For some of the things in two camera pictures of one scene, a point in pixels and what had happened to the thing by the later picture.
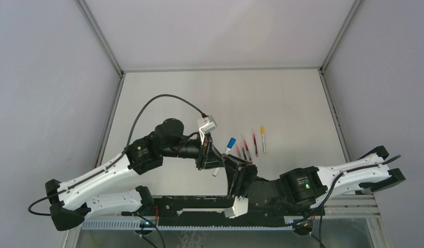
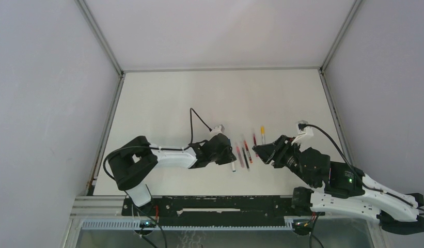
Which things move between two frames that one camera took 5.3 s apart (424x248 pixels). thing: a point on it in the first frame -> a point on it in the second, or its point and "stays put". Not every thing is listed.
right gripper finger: [232, 164] -> [265, 151]
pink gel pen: [237, 147] stays put
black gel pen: [243, 150] stays put
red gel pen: [255, 145] stays put
